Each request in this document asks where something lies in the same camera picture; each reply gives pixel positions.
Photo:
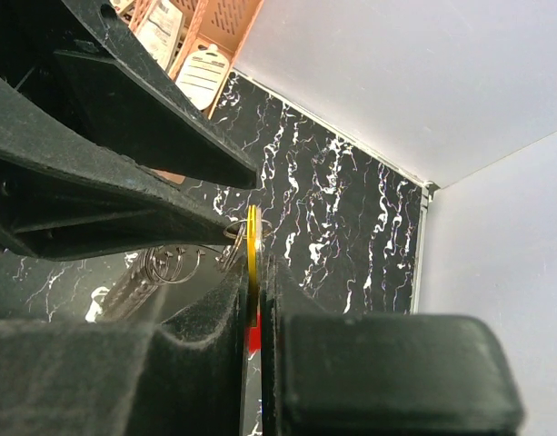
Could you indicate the white product packet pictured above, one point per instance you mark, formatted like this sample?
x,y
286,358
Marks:
x,y
160,30

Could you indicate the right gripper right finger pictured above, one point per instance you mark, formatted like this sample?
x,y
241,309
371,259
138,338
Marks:
x,y
326,373

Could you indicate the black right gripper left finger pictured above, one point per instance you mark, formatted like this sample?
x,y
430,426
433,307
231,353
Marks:
x,y
182,377

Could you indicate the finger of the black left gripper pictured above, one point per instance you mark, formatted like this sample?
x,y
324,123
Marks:
x,y
130,105

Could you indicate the oval white blister pack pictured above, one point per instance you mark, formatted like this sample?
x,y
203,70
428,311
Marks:
x,y
202,75

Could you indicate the metal keyring with spring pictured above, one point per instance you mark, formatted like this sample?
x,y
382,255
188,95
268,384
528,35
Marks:
x,y
161,266

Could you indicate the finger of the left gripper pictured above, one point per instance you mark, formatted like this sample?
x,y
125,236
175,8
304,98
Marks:
x,y
64,197

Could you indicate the yellow headed key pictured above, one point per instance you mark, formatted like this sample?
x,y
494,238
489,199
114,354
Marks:
x,y
254,251

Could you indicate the orange plastic desk organizer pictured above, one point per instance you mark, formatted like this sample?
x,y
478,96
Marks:
x,y
223,23

